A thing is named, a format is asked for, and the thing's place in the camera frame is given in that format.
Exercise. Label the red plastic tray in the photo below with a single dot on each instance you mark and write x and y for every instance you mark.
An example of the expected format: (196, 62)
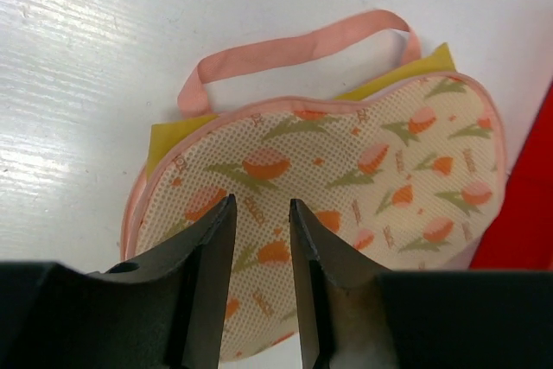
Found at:
(521, 236)

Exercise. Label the pink mesh laundry bag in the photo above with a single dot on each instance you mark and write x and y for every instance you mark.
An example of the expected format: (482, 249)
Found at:
(411, 176)

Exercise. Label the yellow bra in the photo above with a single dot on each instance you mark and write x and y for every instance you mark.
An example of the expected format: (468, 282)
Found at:
(164, 137)

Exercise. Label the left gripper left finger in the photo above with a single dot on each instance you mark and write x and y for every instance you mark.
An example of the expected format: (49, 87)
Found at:
(166, 308)

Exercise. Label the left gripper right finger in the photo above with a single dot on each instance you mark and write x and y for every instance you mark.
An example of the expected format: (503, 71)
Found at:
(337, 297)

